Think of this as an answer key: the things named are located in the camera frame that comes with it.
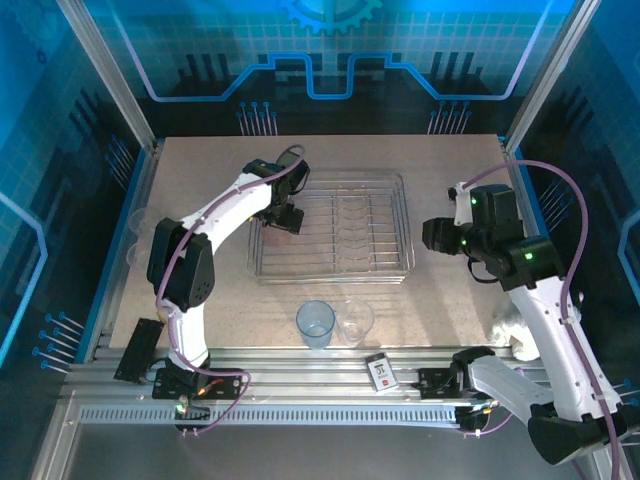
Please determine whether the chrome wire dish rack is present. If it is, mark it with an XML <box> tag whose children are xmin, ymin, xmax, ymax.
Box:
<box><xmin>245</xmin><ymin>171</ymin><xmax>417</xmax><ymax>286</ymax></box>

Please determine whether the blue transparent plastic cup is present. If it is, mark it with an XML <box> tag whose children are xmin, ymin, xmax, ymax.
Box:
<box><xmin>295</xmin><ymin>299</ymin><xmax>336</xmax><ymax>350</ymax></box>

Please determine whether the white cloth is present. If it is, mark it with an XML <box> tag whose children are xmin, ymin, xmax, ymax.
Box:
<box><xmin>489</xmin><ymin>292</ymin><xmax>584</xmax><ymax>361</ymax></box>

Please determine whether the black white label card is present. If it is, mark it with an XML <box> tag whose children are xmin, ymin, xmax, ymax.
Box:
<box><xmin>367</xmin><ymin>352</ymin><xmax>396</xmax><ymax>394</ymax></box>

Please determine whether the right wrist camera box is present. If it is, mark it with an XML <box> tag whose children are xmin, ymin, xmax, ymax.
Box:
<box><xmin>446</xmin><ymin>182</ymin><xmax>474</xmax><ymax>225</ymax></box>

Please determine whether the aluminium side rail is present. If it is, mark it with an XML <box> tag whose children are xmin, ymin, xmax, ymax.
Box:
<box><xmin>499</xmin><ymin>137</ymin><xmax>536</xmax><ymax>211</ymax></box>
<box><xmin>89</xmin><ymin>138</ymin><xmax>166</xmax><ymax>364</ymax></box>

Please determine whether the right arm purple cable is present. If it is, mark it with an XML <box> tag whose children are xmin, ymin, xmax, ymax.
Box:
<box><xmin>464</xmin><ymin>159</ymin><xmax>624</xmax><ymax>480</ymax></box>

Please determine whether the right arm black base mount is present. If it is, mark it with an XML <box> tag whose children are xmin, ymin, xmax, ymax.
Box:
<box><xmin>417</xmin><ymin>367</ymin><xmax>474</xmax><ymax>401</ymax></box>

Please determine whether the aluminium frame post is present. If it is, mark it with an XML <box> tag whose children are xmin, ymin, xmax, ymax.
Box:
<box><xmin>55</xmin><ymin>0</ymin><xmax>164</xmax><ymax>154</ymax></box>
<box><xmin>503</xmin><ymin>0</ymin><xmax>601</xmax><ymax>154</ymax></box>

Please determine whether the aluminium front rail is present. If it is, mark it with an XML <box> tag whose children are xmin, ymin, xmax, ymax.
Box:
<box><xmin>64</xmin><ymin>347</ymin><xmax>601</xmax><ymax>406</ymax></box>

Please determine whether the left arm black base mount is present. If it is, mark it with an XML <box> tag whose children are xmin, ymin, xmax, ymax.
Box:
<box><xmin>152</xmin><ymin>367</ymin><xmax>246</xmax><ymax>401</ymax></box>

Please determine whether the black metal bracket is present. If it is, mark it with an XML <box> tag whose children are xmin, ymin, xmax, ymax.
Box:
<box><xmin>113</xmin><ymin>317</ymin><xmax>164</xmax><ymax>385</ymax></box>

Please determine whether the black cable connector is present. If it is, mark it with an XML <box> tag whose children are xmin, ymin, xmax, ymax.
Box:
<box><xmin>455</xmin><ymin>404</ymin><xmax>494</xmax><ymax>440</ymax></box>
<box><xmin>173</xmin><ymin>394</ymin><xmax>211</xmax><ymax>436</ymax></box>

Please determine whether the grey slotted cable duct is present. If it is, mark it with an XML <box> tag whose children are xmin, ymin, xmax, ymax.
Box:
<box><xmin>79</xmin><ymin>405</ymin><xmax>459</xmax><ymax>426</ymax></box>

